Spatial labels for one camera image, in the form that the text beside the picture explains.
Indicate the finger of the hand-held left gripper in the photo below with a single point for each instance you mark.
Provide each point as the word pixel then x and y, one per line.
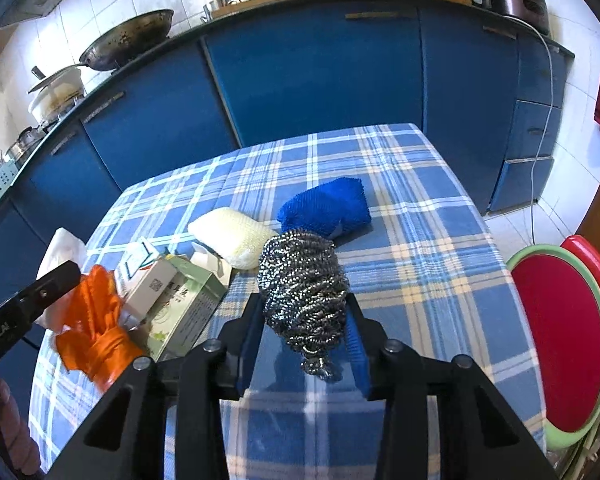
pixel 50 285

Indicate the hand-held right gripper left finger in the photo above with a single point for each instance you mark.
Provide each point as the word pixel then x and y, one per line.
pixel 250 342

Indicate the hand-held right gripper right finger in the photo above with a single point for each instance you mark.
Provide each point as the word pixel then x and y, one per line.
pixel 357 357

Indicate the white tissue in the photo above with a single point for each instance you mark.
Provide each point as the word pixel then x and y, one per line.
pixel 62 250

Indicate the green and white carton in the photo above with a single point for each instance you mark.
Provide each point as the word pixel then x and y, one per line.
pixel 190 310

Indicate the steel wool scrubber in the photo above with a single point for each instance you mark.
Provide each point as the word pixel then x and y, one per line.
pixel 300 290

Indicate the white box with blue print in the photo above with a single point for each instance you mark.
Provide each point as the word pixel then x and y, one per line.
pixel 135 260

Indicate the small white box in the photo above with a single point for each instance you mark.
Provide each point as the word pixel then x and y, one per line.
pixel 150 287

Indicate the person's left hand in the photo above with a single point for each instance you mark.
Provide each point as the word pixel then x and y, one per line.
pixel 15 435

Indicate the blue checkered tablecloth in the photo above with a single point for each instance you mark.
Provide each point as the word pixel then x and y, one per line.
pixel 405 260

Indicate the white beanbag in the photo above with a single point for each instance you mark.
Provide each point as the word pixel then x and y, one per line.
pixel 230 235

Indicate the green utensil rack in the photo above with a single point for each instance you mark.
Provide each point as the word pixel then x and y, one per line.
pixel 2 180

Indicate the steel pot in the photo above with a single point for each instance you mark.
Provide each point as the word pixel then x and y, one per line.
pixel 22 145

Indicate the blue beanbag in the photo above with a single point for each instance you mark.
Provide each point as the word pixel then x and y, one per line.
pixel 325 205

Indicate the white pot with lid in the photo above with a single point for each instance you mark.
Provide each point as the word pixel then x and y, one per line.
pixel 55 97

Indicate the red stool with green rim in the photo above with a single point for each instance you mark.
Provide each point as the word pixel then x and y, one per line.
pixel 555 335

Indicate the dark metal wok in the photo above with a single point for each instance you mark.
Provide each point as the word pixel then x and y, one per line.
pixel 125 40

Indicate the blue kitchen cabinet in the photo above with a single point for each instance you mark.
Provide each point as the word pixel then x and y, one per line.
pixel 305 75

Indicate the dark rice cooker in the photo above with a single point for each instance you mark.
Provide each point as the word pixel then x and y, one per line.
pixel 515 2

